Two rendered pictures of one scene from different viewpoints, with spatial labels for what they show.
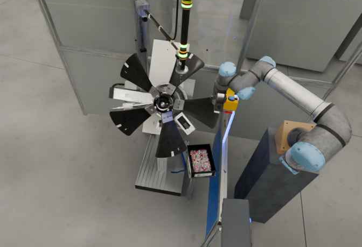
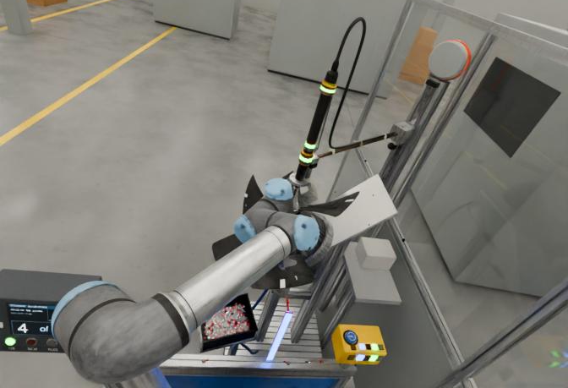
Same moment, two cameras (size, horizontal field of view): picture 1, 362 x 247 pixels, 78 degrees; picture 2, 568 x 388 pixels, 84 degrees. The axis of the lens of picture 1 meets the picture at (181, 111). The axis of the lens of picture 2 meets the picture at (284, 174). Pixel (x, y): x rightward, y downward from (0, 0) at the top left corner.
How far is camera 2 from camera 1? 1.07 m
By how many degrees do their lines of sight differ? 53
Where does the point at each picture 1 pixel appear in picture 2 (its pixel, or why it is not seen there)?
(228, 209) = (79, 279)
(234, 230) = (43, 282)
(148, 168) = (257, 314)
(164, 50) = (369, 193)
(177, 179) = not seen: hidden behind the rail
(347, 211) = not seen: outside the picture
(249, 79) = (260, 214)
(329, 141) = (81, 307)
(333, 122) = (120, 307)
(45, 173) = (233, 212)
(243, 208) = not seen: hidden behind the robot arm
